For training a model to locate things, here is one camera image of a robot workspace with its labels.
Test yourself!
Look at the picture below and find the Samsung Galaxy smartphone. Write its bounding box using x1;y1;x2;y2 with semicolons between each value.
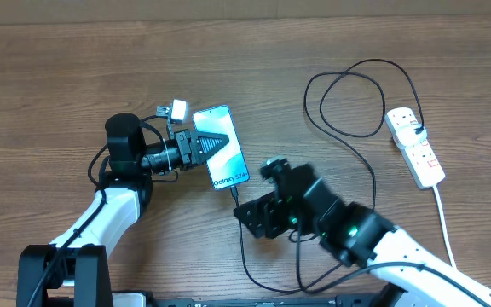
193;105;250;190

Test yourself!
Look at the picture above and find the black USB charging cable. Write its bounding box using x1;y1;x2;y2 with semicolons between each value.
229;58;426;294

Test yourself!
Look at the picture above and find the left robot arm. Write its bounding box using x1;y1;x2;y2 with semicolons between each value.
16;113;229;307

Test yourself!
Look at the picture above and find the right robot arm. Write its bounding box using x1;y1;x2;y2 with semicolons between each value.
234;160;491;306

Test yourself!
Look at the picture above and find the white charger adapter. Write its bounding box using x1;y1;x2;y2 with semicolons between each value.
385;107;428;149

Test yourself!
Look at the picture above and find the white power strip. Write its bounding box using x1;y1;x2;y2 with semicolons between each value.
401;140;446;189

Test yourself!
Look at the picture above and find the white power strip cord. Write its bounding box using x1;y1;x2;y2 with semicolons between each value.
431;185;458;269

